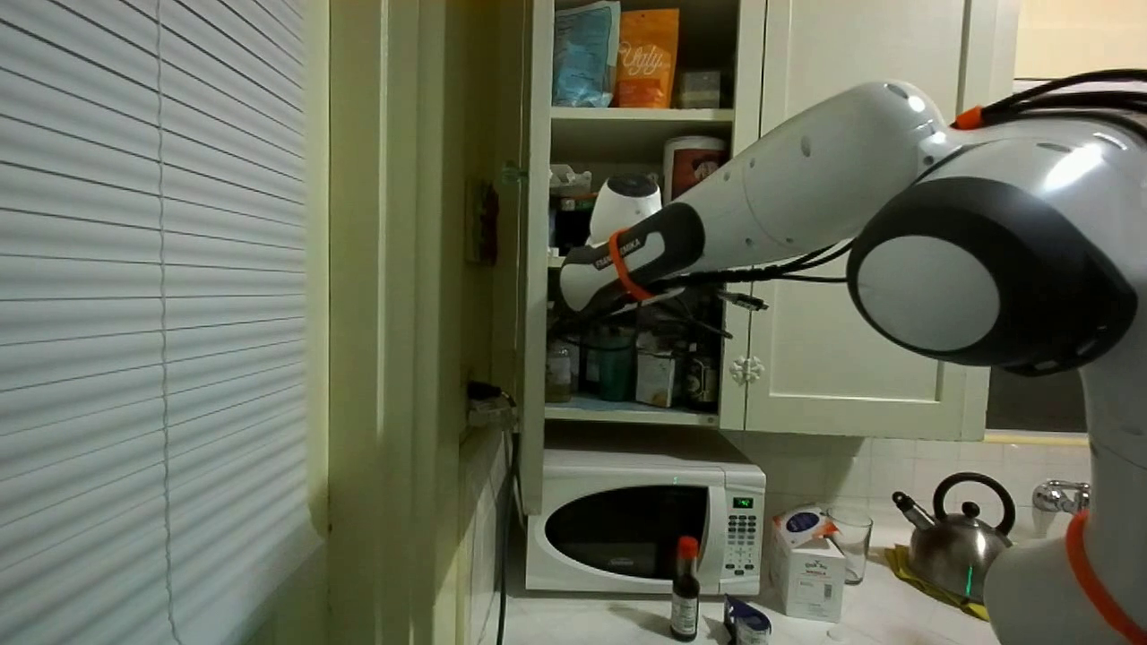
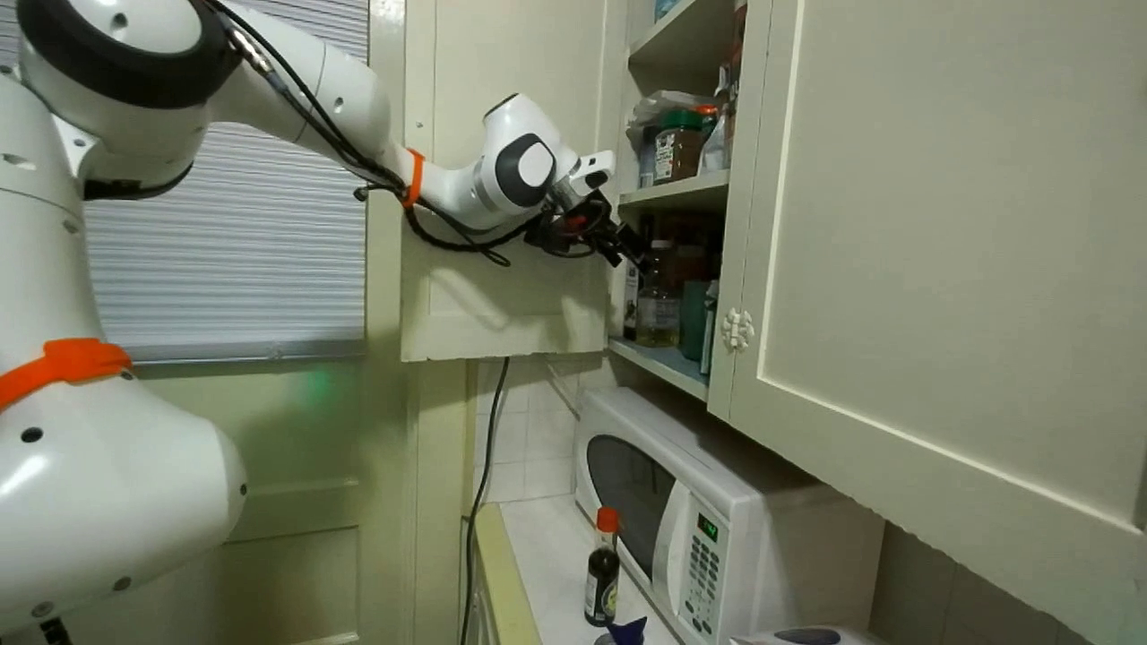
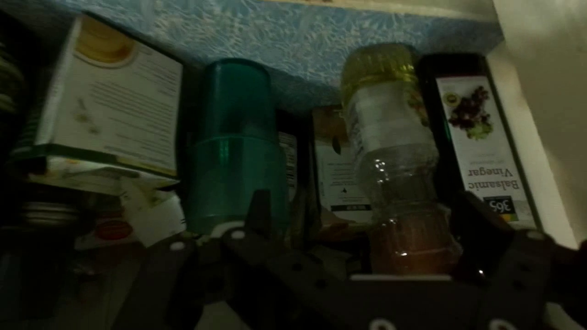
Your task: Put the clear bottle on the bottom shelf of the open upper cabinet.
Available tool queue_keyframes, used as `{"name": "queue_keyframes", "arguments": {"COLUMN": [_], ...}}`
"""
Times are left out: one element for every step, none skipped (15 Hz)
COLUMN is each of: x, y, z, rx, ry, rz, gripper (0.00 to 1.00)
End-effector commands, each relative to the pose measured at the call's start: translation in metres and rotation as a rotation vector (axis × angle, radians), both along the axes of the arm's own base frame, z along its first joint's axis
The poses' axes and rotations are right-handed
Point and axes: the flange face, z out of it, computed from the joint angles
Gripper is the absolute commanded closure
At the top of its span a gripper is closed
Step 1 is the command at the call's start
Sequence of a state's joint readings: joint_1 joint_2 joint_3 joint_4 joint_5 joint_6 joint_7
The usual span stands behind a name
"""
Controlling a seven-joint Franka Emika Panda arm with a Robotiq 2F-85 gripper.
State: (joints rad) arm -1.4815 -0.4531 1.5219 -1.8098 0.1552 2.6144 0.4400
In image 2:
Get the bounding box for open white upper cabinet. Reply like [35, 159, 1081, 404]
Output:
[593, 0, 749, 410]

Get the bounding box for clear plastic bottle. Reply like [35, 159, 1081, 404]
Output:
[634, 264, 680, 351]

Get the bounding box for crumpled plastic bag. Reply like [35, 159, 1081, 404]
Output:
[623, 85, 708, 190]

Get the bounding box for orange strap near wrist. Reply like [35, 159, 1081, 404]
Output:
[400, 142, 431, 215]

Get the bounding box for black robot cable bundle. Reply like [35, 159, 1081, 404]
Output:
[212, 0, 565, 269]

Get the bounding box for open white cabinet door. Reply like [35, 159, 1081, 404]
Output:
[396, 0, 611, 364]

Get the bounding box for black wall power cable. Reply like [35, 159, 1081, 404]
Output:
[453, 353, 514, 645]

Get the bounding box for dark bottle with red cap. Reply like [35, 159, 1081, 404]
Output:
[581, 506, 625, 629]

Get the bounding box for white cabinet door knob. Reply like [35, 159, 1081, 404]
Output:
[715, 303, 759, 353]

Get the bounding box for jar with green lid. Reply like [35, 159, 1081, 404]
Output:
[651, 121, 706, 186]

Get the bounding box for white microwave oven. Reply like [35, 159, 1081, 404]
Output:
[569, 386, 887, 645]

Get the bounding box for white plastic bottle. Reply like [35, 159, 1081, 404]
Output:
[695, 67, 733, 178]

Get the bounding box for closed white cabinet door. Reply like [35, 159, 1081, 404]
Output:
[706, 0, 1147, 645]

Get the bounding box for white window blinds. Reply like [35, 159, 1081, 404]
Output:
[79, 0, 371, 368]

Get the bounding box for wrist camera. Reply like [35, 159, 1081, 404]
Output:
[569, 148, 618, 190]

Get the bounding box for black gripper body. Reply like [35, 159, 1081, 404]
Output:
[519, 186, 618, 263]

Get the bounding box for orange strap near base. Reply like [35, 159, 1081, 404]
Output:
[0, 337, 133, 416]

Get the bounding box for green bottle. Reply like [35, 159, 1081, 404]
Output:
[678, 281, 719, 368]

